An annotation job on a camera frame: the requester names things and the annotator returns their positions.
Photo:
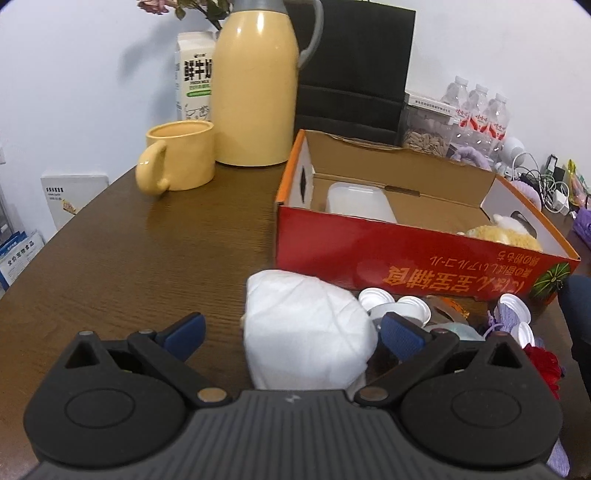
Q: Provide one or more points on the amber wrapped candy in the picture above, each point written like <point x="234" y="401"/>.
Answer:
<point x="455" y="308"/>

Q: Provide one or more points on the yellow mug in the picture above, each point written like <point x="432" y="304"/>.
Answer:
<point x="184" y="157"/>

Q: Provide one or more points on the black adapter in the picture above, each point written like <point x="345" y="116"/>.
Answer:
<point x="552" y="165"/>

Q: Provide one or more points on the white milk carton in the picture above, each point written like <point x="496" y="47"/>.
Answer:
<point x="194" y="78"/>

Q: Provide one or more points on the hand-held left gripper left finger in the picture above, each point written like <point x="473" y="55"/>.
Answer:
<point x="184" y="336"/>

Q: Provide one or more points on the dark blue cloth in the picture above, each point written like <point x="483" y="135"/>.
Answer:
<point x="575" y="314"/>

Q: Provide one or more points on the small white fan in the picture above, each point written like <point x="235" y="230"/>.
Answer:
<point x="511" y="150"/>

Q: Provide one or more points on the white charger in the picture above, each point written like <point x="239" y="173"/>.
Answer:
<point x="561" y="201"/>

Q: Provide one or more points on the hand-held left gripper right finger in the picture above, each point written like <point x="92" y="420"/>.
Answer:
<point x="401" y="338"/>

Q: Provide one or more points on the white bottle cap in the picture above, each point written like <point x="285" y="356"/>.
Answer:
<point x="415" y="308"/>
<point x="376" y="297"/>
<point x="525" y="333"/>
<point x="512" y="307"/>

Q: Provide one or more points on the pink yellow packet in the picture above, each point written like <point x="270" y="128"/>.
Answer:
<point x="577" y="184"/>

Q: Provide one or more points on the clear jar of seeds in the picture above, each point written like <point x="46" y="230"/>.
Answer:
<point x="425" y="134"/>

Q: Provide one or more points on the blue white packages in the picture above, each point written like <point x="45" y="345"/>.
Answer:
<point x="18" y="258"/>

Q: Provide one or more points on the dried pink flowers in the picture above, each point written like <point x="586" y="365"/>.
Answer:
<point x="154" y="5"/>

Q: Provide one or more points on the white cloth bundle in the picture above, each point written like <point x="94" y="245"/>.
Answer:
<point x="300" y="332"/>

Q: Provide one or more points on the clear water bottle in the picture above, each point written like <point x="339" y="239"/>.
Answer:
<point x="478" y="113"/>
<point x="497" y="121"/>
<point x="455" y="99"/>

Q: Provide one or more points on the purple fluffy headband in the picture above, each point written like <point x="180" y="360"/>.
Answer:
<point x="526" y="190"/>
<point x="471" y="154"/>

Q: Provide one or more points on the purple bag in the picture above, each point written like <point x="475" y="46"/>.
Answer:
<point x="584" y="226"/>

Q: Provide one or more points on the yellow white plush toy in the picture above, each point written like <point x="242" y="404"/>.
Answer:
<point x="498" y="233"/>

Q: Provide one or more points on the clear plastic container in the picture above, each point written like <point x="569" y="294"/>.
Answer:
<point x="355" y="201"/>

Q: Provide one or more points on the black paper bag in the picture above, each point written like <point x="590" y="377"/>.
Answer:
<point x="355" y="69"/>

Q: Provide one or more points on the red cardboard box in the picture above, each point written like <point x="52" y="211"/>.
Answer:
<point x="369" y="258"/>

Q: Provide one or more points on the yellow thermos jug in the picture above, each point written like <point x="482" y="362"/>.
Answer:
<point x="254" y="92"/>

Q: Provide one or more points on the white leaning box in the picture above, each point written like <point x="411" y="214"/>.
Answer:
<point x="69" y="198"/>

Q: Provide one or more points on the purple knitted cloth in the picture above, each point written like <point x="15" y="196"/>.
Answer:
<point x="495" y="323"/>

